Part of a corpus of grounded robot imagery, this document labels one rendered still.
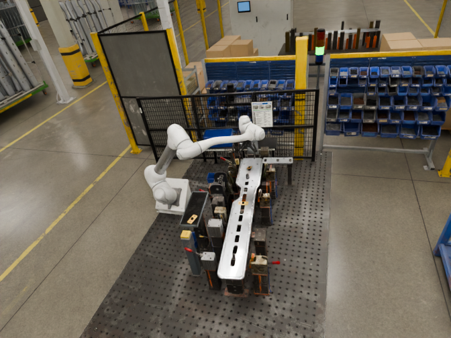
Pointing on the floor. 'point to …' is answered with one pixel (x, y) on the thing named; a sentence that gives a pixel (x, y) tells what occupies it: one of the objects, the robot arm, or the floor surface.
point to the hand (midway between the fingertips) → (248, 156)
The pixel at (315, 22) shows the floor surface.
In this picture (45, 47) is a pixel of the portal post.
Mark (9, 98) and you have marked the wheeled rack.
